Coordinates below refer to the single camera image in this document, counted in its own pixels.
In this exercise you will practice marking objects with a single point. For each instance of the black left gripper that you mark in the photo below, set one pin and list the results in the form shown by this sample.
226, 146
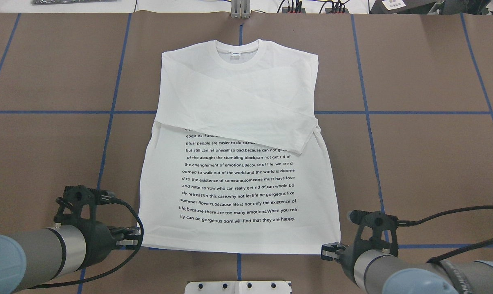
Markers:
99, 240

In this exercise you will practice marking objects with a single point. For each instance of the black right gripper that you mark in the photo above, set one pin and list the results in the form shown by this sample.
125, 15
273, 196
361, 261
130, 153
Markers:
349, 259

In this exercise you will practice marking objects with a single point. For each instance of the white long-sleeve printed t-shirt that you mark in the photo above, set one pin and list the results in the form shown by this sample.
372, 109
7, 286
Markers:
236, 161

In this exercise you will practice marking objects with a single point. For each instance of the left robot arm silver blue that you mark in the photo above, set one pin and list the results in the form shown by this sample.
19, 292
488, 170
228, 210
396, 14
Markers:
31, 259

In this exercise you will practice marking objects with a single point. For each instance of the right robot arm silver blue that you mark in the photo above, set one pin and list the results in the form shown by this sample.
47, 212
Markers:
377, 271

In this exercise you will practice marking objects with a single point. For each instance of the orange black electronics module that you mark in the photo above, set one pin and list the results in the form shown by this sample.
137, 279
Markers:
291, 6
336, 7

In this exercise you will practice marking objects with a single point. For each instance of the black box with white label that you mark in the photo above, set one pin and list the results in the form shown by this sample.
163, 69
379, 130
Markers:
402, 6

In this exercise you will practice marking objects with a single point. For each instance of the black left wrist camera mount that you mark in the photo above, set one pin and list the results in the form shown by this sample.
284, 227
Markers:
78, 205

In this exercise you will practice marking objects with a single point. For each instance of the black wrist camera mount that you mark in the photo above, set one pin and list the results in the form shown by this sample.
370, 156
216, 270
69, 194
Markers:
378, 222
78, 205

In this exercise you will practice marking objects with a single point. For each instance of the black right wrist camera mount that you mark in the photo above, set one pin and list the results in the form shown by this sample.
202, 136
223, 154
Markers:
378, 222

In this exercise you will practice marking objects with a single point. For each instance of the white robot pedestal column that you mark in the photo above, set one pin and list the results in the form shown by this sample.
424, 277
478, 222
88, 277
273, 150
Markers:
238, 287

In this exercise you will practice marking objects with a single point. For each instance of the aluminium frame post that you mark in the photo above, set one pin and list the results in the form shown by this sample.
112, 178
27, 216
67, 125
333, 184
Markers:
240, 9

